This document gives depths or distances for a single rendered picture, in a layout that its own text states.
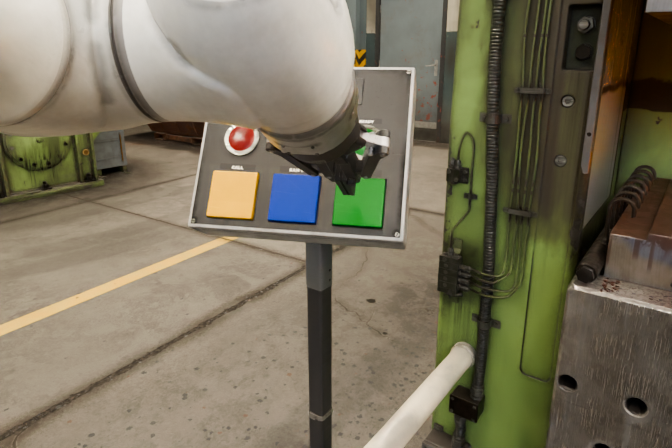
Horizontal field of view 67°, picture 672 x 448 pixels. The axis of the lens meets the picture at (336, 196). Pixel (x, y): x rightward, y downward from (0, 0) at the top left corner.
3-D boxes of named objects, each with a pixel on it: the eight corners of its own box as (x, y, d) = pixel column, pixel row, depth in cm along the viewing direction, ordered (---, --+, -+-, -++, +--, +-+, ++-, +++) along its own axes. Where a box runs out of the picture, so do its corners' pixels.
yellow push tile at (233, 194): (251, 218, 78) (257, 172, 79) (205, 215, 79) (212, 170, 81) (255, 221, 79) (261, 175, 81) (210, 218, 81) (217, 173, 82)
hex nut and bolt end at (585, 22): (589, 61, 80) (595, 14, 78) (569, 60, 82) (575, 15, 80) (592, 60, 82) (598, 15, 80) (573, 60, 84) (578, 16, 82)
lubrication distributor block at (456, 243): (463, 313, 100) (468, 248, 96) (434, 304, 103) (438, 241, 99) (470, 306, 102) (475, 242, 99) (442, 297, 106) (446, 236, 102)
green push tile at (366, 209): (381, 227, 74) (385, 178, 76) (331, 224, 75) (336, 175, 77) (382, 230, 76) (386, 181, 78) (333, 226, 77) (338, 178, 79)
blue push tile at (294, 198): (314, 223, 76) (320, 175, 77) (266, 220, 77) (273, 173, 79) (317, 225, 77) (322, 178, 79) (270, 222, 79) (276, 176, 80)
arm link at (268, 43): (362, 10, 39) (201, 25, 41) (322, -185, 24) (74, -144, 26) (362, 143, 36) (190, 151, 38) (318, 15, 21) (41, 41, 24)
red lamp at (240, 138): (245, 154, 80) (244, 127, 79) (225, 151, 83) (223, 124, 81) (259, 151, 82) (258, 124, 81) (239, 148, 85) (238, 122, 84)
